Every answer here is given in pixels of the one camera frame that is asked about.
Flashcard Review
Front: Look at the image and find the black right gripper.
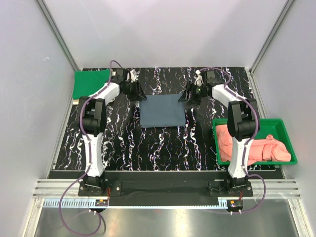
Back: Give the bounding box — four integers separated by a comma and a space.
178, 81, 208, 106

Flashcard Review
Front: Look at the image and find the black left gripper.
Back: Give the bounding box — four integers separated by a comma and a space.
122, 80, 147, 102

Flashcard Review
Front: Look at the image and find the blue-grey t-shirt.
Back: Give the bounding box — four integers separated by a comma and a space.
139, 94, 186, 128

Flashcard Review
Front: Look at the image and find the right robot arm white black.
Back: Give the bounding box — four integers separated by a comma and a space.
178, 67, 260, 196

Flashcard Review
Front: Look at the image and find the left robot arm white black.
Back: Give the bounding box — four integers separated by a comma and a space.
78, 68, 147, 196

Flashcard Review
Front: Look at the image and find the folded green t-shirt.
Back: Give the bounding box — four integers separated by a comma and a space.
73, 70, 110, 100

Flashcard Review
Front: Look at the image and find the folded beige t-shirt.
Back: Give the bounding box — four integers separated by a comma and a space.
73, 81, 120, 105

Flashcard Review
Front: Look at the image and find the green plastic bin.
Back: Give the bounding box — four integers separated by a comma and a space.
213, 118, 298, 165

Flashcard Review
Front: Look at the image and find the pink t-shirt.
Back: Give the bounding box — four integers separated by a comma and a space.
216, 124, 291, 165

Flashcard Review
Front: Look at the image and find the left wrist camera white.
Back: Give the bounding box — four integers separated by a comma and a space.
130, 70, 138, 83

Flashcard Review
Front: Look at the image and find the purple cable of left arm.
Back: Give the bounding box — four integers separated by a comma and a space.
58, 60, 124, 235

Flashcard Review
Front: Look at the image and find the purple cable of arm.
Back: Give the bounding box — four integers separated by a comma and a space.
201, 67, 266, 214
58, 60, 124, 235

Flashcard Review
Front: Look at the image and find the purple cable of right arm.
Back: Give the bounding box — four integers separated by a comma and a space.
201, 67, 266, 214

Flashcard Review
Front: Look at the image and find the grey slotted cable duct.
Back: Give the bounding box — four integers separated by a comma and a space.
43, 198, 243, 210

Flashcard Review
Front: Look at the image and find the aluminium frame rail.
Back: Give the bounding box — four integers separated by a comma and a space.
33, 179, 300, 199

